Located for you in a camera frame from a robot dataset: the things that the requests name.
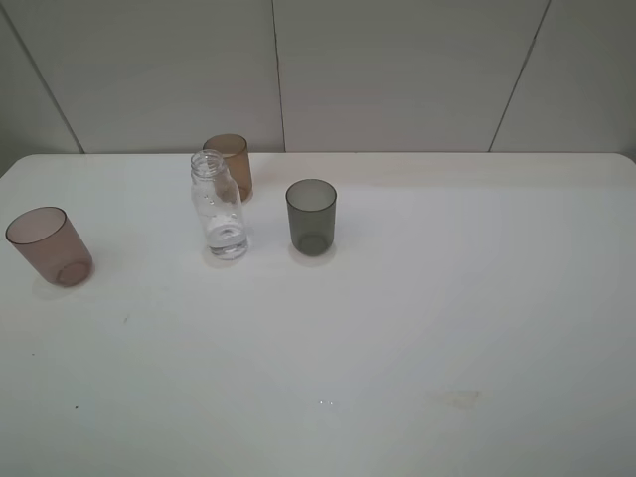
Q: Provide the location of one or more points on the clear plastic water bottle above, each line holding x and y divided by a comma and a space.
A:
216, 198

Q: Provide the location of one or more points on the grey translucent cup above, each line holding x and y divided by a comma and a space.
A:
311, 208

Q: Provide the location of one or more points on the amber translucent cup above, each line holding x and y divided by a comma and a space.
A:
234, 149

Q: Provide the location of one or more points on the pink translucent cup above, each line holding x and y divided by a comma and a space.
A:
48, 240

